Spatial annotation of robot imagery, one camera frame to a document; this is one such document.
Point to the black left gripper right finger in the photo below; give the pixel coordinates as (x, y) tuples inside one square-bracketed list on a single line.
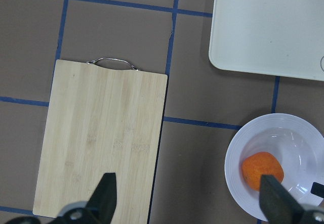
[(277, 205)]

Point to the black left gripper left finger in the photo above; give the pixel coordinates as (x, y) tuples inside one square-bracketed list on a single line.
[(102, 203)]

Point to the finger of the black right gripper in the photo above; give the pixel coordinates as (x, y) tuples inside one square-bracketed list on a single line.
[(317, 189)]

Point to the white round plate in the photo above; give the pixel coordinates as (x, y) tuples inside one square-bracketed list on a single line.
[(294, 142)]

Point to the orange fruit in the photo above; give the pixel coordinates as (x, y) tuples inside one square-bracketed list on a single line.
[(256, 165)]

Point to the cream bear tray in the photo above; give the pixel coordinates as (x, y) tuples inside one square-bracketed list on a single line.
[(272, 37)]

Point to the bamboo cutting board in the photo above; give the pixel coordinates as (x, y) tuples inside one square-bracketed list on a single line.
[(100, 120)]

